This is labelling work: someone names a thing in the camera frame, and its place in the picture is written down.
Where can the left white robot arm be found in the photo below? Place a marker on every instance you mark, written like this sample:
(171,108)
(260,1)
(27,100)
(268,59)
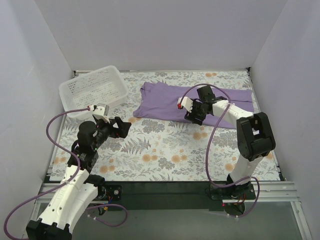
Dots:
(79,186)

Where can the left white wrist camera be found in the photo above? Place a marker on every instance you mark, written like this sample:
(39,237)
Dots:
(100,112)

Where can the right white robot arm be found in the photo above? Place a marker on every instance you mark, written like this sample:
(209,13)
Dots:
(255,139)

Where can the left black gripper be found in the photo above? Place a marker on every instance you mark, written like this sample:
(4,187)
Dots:
(114,128)

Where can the floral table mat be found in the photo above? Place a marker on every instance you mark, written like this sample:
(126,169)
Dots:
(158,150)

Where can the white plastic basket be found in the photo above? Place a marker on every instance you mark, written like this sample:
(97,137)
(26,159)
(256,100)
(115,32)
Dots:
(102,86)

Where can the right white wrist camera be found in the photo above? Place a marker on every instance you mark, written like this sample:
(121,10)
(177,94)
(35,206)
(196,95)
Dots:
(185,103)

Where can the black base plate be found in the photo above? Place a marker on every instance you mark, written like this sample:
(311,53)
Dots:
(173,195)

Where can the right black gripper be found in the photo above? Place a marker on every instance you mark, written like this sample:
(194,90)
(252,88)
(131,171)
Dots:
(196,111)

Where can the purple t-shirt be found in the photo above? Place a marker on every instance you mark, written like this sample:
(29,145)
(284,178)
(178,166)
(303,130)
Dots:
(160,101)

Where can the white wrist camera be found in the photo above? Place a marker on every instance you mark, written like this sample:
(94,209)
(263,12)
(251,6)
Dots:
(100,112)
(185,103)

